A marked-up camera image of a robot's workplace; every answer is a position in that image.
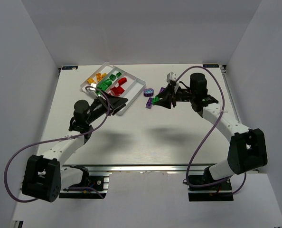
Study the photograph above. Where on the green bush lego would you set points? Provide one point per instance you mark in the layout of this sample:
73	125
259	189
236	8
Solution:
107	83

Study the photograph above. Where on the left blue table label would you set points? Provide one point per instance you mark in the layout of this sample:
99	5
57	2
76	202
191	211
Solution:
69	67

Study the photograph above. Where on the blue table label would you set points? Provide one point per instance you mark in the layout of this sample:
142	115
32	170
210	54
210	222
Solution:
69	67
211	65

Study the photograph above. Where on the yellow 2x4 lego brick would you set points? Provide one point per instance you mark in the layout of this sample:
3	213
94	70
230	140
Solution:
99	77

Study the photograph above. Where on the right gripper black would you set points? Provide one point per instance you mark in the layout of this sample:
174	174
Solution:
173	95

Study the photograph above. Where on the green lego brick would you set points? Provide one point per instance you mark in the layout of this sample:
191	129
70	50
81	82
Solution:
155	100

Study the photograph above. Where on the small green lego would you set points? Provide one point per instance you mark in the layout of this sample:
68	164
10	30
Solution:
112	77

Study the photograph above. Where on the right blue table label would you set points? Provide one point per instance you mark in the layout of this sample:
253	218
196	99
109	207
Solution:
211	65

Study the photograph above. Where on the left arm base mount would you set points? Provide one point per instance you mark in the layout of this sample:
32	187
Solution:
79	182

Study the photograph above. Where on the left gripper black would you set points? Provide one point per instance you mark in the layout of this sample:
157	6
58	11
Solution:
105	105

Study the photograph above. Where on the purple round flower lego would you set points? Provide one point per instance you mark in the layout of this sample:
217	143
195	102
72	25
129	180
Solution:
148	92

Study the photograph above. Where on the large yellow rounded lego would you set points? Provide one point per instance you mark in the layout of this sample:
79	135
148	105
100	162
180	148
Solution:
91	81

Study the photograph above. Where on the red tall lego in tray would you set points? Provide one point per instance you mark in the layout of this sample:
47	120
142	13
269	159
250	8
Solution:
117	90

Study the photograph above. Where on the white divided sorting tray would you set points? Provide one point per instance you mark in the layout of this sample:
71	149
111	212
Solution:
132	88

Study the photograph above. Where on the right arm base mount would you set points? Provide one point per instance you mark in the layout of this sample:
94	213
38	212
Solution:
218	192

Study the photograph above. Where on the green 2x4 lego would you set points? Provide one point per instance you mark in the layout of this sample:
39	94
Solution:
103	87

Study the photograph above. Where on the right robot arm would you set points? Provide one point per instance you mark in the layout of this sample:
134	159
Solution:
247	147

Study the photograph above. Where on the red sloped lego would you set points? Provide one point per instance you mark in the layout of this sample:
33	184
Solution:
122	81

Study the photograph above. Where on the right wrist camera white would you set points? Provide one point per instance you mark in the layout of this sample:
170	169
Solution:
172	79

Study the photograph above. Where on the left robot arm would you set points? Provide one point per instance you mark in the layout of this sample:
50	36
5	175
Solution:
45	176

